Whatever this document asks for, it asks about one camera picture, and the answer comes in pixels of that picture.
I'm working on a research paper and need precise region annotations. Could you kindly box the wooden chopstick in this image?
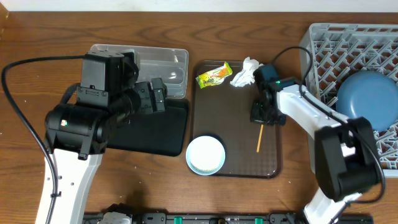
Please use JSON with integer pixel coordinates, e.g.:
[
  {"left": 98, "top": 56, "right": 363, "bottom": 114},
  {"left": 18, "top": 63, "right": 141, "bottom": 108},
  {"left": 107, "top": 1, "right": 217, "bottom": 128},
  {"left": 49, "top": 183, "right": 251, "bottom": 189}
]
[{"left": 256, "top": 124, "right": 264, "bottom": 153}]

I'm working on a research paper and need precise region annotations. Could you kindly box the light blue rice bowl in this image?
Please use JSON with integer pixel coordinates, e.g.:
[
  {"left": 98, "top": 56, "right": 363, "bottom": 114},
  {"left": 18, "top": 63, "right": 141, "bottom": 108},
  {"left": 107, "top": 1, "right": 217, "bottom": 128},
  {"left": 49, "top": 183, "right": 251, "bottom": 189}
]
[{"left": 185, "top": 136, "right": 226, "bottom": 176}]

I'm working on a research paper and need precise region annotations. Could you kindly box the large blue bowl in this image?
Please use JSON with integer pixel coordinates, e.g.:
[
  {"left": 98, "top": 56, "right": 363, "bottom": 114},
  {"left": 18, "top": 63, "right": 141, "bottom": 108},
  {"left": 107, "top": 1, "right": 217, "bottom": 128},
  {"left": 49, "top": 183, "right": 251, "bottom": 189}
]
[{"left": 335, "top": 70, "right": 397, "bottom": 131}]

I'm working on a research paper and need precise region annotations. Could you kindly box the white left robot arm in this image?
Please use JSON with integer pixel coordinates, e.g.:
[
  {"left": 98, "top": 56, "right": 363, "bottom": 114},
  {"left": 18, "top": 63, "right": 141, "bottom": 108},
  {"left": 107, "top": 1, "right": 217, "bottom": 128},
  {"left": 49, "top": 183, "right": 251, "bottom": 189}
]
[{"left": 36, "top": 49, "right": 167, "bottom": 223}]

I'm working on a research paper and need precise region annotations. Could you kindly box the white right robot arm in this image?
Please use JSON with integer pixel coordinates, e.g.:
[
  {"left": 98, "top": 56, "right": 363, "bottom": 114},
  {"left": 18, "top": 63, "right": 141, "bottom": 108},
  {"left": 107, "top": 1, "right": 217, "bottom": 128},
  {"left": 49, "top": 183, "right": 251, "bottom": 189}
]
[{"left": 251, "top": 64, "right": 386, "bottom": 223}]

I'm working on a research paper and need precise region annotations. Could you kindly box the grey dishwasher rack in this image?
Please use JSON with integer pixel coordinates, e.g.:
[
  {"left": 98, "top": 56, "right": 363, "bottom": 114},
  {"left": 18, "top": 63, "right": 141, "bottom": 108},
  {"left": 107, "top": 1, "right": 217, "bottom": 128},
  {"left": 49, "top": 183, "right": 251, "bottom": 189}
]
[{"left": 299, "top": 23, "right": 397, "bottom": 179}]

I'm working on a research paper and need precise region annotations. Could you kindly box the crumpled white tissue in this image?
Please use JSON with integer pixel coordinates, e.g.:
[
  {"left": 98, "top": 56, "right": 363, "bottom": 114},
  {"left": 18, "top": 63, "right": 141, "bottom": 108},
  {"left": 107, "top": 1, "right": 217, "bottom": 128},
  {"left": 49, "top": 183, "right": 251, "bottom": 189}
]
[{"left": 230, "top": 57, "right": 262, "bottom": 87}]

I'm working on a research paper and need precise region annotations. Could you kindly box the dark brown serving tray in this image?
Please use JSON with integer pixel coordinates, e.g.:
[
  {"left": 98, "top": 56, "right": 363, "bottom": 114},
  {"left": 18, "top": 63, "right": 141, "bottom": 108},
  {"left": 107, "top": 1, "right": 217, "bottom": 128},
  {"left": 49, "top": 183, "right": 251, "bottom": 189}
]
[{"left": 191, "top": 76, "right": 282, "bottom": 179}]

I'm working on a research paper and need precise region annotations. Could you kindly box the green snack wrapper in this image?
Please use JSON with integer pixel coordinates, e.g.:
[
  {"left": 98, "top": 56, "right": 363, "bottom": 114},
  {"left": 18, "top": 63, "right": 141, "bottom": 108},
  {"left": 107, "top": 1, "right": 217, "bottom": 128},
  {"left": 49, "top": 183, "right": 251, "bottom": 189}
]
[{"left": 196, "top": 62, "right": 233, "bottom": 89}]

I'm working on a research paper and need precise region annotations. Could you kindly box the black plastic bin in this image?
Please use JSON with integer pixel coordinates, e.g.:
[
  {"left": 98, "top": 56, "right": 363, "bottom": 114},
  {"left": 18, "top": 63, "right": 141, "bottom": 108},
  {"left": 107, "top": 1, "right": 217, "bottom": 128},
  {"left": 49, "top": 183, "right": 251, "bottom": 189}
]
[{"left": 107, "top": 100, "right": 189, "bottom": 157}]

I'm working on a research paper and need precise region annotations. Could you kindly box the clear plastic bin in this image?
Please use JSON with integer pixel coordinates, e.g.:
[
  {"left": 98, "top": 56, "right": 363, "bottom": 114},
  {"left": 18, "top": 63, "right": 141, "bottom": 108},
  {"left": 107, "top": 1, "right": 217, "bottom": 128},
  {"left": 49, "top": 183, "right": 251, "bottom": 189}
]
[{"left": 91, "top": 44, "right": 189, "bottom": 99}]

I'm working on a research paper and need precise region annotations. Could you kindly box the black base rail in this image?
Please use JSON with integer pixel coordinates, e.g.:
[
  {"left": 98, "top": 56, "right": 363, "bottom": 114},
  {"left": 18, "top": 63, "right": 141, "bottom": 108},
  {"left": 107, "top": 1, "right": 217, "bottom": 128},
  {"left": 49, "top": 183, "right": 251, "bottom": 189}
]
[{"left": 82, "top": 203, "right": 374, "bottom": 224}]

